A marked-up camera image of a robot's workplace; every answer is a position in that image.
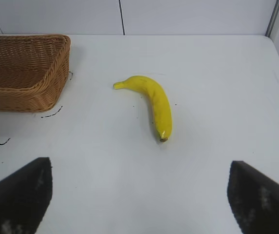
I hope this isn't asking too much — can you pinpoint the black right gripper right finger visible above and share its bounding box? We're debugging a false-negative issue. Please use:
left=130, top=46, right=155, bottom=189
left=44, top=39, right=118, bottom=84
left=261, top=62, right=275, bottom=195
left=227, top=160, right=279, bottom=234

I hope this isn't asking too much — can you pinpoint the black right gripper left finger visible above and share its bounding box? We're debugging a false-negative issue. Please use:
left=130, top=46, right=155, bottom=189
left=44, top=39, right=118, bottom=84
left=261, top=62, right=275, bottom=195
left=0, top=157, right=53, bottom=234

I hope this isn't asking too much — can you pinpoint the yellow banana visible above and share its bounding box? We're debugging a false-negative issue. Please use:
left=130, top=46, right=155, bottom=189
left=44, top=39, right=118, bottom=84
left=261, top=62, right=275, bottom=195
left=112, top=75, right=173, bottom=143

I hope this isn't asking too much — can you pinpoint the brown wicker basket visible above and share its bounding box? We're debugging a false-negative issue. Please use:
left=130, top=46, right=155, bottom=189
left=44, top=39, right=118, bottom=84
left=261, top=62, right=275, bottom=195
left=0, top=34, right=71, bottom=113

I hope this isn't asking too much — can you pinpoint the grey aluminium frame post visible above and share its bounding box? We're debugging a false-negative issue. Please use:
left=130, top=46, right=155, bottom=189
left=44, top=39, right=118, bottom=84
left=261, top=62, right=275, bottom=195
left=265, top=0, right=279, bottom=38

